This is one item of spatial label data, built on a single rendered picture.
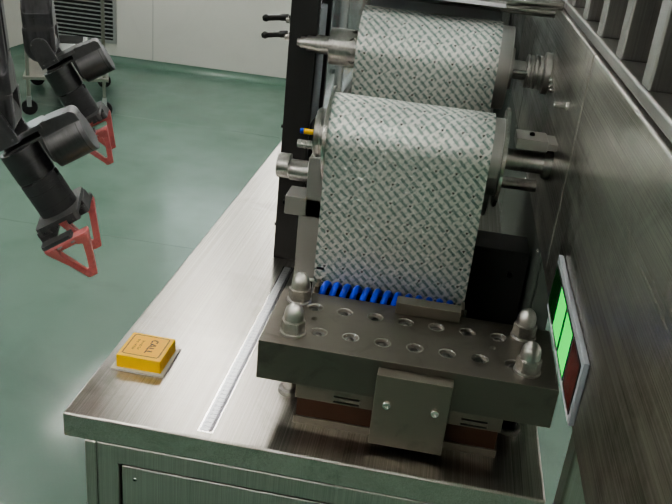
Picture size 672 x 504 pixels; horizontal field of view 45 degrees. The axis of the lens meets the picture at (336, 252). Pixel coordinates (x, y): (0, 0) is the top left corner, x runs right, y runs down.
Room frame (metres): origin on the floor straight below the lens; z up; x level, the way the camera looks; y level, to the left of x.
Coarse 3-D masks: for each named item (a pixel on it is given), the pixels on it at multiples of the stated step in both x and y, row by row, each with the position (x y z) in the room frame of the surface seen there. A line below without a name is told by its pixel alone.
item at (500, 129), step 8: (496, 120) 1.15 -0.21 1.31; (504, 120) 1.15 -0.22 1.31; (496, 128) 1.13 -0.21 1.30; (504, 128) 1.13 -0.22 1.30; (496, 136) 1.12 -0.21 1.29; (504, 136) 1.12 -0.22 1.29; (496, 144) 1.11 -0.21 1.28; (496, 152) 1.11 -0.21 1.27; (320, 160) 1.14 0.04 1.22; (496, 160) 1.10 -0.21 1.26; (496, 168) 1.10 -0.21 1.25; (488, 176) 1.10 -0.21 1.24; (496, 176) 1.10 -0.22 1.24; (488, 184) 1.11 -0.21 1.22; (496, 184) 1.11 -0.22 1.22; (488, 192) 1.12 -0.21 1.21
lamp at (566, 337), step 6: (564, 324) 0.76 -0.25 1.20; (564, 330) 0.75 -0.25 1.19; (570, 330) 0.72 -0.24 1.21; (564, 336) 0.74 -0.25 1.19; (570, 336) 0.72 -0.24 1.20; (564, 342) 0.74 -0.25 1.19; (570, 342) 0.71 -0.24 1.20; (558, 348) 0.76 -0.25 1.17; (564, 348) 0.73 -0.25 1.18; (558, 354) 0.75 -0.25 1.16; (564, 354) 0.72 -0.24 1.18; (564, 360) 0.72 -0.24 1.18; (564, 366) 0.71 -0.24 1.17
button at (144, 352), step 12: (132, 336) 1.08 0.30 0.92; (144, 336) 1.08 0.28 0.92; (156, 336) 1.09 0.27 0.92; (132, 348) 1.04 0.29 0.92; (144, 348) 1.05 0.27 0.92; (156, 348) 1.05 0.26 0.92; (168, 348) 1.06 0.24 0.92; (120, 360) 1.02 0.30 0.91; (132, 360) 1.02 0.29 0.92; (144, 360) 1.02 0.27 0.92; (156, 360) 1.02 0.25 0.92; (168, 360) 1.05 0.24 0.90; (156, 372) 1.02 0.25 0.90
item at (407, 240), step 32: (352, 192) 1.12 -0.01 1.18; (384, 192) 1.11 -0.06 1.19; (416, 192) 1.11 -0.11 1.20; (320, 224) 1.12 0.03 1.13; (352, 224) 1.12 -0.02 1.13; (384, 224) 1.11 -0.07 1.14; (416, 224) 1.11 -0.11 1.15; (448, 224) 1.10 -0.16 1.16; (320, 256) 1.12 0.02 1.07; (352, 256) 1.12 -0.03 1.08; (384, 256) 1.11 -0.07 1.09; (416, 256) 1.11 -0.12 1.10; (448, 256) 1.10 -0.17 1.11; (352, 288) 1.12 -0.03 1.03; (384, 288) 1.11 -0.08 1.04; (416, 288) 1.11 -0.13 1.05; (448, 288) 1.10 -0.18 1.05
